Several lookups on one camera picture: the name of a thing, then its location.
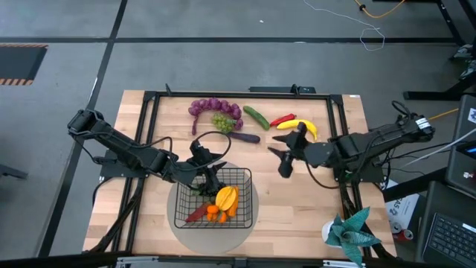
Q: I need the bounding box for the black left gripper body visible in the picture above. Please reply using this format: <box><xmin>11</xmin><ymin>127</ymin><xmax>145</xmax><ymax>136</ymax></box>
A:
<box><xmin>174</xmin><ymin>159</ymin><xmax>219</xmax><ymax>185</ymax></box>

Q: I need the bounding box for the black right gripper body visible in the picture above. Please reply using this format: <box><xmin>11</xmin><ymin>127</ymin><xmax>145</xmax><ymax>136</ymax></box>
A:
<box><xmin>278</xmin><ymin>139</ymin><xmax>338</xmax><ymax>179</ymax></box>

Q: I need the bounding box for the yellow banana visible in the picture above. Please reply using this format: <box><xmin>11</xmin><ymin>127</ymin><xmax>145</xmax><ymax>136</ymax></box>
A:
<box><xmin>276</xmin><ymin>118</ymin><xmax>318</xmax><ymax>141</ymax></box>

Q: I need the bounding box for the yellow starfruit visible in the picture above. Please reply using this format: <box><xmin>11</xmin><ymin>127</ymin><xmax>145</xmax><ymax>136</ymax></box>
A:
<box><xmin>215</xmin><ymin>185</ymin><xmax>239</xmax><ymax>212</ymax></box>

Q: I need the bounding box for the red chili pepper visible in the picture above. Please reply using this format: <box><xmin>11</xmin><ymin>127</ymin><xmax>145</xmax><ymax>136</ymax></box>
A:
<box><xmin>269</xmin><ymin>113</ymin><xmax>298</xmax><ymax>127</ymax></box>

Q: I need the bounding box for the orange tangerine bunch with stem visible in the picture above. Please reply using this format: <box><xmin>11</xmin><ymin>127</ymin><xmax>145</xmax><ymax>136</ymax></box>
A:
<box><xmin>206</xmin><ymin>204</ymin><xmax>228</xmax><ymax>225</ymax></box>

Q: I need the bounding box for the orange carrot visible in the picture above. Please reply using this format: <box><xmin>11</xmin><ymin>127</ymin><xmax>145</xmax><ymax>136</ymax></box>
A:
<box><xmin>227</xmin><ymin>187</ymin><xmax>240</xmax><ymax>219</ymax></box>

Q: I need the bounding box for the purple eggplant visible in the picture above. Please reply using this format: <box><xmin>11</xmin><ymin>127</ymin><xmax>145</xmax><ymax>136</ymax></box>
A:
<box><xmin>227</xmin><ymin>131</ymin><xmax>262</xmax><ymax>144</ymax></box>

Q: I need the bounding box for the green cucumber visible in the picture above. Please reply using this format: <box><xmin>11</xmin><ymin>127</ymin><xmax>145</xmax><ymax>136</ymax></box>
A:
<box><xmin>242</xmin><ymin>105</ymin><xmax>271</xmax><ymax>132</ymax></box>

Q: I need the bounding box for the green grape bunch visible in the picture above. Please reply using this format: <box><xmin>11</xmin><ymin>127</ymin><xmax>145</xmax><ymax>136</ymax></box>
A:
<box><xmin>211</xmin><ymin>113</ymin><xmax>238</xmax><ymax>134</ymax></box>

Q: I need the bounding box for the purple grape bunch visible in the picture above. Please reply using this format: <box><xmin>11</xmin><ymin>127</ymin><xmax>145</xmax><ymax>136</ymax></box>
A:
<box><xmin>187</xmin><ymin>97</ymin><xmax>245</xmax><ymax>136</ymax></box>

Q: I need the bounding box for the round beige placemat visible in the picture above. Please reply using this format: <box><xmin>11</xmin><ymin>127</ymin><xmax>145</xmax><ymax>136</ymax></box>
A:
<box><xmin>166</xmin><ymin>162</ymin><xmax>260</xmax><ymax>256</ymax></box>

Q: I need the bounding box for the teal succulent in white pot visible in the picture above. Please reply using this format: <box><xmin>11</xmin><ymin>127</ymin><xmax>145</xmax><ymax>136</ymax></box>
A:
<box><xmin>321</xmin><ymin>206</ymin><xmax>382</xmax><ymax>267</ymax></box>

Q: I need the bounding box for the white printed cardboard box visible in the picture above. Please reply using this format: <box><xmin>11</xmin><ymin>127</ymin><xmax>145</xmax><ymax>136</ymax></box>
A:
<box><xmin>385</xmin><ymin>193</ymin><xmax>421</xmax><ymax>234</ymax></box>

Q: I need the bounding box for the dark monitor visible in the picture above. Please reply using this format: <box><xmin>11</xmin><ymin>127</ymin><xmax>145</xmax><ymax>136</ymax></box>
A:
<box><xmin>445</xmin><ymin>95</ymin><xmax>476</xmax><ymax>198</ymax></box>

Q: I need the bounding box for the black laptop with keyboard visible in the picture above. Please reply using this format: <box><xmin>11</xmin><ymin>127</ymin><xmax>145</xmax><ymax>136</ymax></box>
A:
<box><xmin>415</xmin><ymin>181</ymin><xmax>476</xmax><ymax>268</ymax></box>

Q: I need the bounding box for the black furniture leg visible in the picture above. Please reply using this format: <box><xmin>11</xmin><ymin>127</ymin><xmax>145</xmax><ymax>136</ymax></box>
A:
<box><xmin>0</xmin><ymin>163</ymin><xmax>29</xmax><ymax>180</ymax></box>

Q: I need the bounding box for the black hazard-striped floor mat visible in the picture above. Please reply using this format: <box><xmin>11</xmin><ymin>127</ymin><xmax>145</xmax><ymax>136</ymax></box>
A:
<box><xmin>0</xmin><ymin>43</ymin><xmax>49</xmax><ymax>86</ymax></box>

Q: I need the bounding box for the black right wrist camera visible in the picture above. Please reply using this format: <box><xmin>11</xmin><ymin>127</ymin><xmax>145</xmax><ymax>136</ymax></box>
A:
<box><xmin>295</xmin><ymin>121</ymin><xmax>309</xmax><ymax>144</ymax></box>

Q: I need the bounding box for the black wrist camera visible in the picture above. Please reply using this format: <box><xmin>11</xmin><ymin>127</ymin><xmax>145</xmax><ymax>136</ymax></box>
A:
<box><xmin>189</xmin><ymin>139</ymin><xmax>213</xmax><ymax>165</ymax></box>
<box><xmin>295</xmin><ymin>121</ymin><xmax>309</xmax><ymax>144</ymax></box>

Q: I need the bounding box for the black left camera cable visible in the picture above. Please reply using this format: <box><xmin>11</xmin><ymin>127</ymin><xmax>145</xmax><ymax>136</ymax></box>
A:
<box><xmin>192</xmin><ymin>130</ymin><xmax>232</xmax><ymax>173</ymax></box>

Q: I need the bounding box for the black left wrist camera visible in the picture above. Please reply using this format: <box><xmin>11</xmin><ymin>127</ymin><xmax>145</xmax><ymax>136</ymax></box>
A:
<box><xmin>189</xmin><ymin>139</ymin><xmax>213</xmax><ymax>165</ymax></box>

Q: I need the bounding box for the dark right camera cable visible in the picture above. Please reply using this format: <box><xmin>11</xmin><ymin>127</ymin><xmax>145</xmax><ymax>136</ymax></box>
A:
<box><xmin>305</xmin><ymin>162</ymin><xmax>338</xmax><ymax>190</ymax></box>

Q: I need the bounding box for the black wire basket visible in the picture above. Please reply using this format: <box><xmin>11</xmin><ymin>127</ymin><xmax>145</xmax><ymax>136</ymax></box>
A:
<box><xmin>173</xmin><ymin>167</ymin><xmax>254</xmax><ymax>229</ymax></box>

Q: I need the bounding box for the black frame bracket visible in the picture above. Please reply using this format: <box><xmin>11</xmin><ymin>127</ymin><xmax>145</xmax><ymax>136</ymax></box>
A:
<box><xmin>248</xmin><ymin>84</ymin><xmax>317</xmax><ymax>95</ymax></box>

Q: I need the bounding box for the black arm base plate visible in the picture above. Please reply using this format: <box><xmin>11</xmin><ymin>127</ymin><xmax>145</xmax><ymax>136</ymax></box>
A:
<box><xmin>332</xmin><ymin>163</ymin><xmax>385</xmax><ymax>184</ymax></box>
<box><xmin>99</xmin><ymin>150</ymin><xmax>149</xmax><ymax>179</ymax></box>

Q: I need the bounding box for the black table frame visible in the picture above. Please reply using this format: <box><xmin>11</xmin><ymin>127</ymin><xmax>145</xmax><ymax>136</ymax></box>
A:
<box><xmin>97</xmin><ymin>83</ymin><xmax>397</xmax><ymax>264</ymax></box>

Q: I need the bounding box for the grey thin cable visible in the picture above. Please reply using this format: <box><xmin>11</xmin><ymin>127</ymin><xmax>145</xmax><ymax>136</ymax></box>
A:
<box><xmin>403</xmin><ymin>128</ymin><xmax>476</xmax><ymax>168</ymax></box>

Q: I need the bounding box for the yellow hanging cable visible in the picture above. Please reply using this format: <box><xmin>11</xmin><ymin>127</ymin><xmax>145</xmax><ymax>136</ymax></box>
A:
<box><xmin>427</xmin><ymin>107</ymin><xmax>460</xmax><ymax>121</ymax></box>

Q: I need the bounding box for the white floor cable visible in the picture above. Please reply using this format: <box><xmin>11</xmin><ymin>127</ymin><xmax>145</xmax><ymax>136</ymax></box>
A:
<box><xmin>303</xmin><ymin>0</ymin><xmax>386</xmax><ymax>52</ymax></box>

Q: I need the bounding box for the yellow floor cable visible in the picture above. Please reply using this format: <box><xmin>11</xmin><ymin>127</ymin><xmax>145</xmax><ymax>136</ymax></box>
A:
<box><xmin>353</xmin><ymin>0</ymin><xmax>406</xmax><ymax>19</ymax></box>

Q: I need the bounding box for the black desk leg frame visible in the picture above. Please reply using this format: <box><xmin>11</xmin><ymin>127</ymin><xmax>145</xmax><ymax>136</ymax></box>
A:
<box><xmin>371</xmin><ymin>0</ymin><xmax>476</xmax><ymax>101</ymax></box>

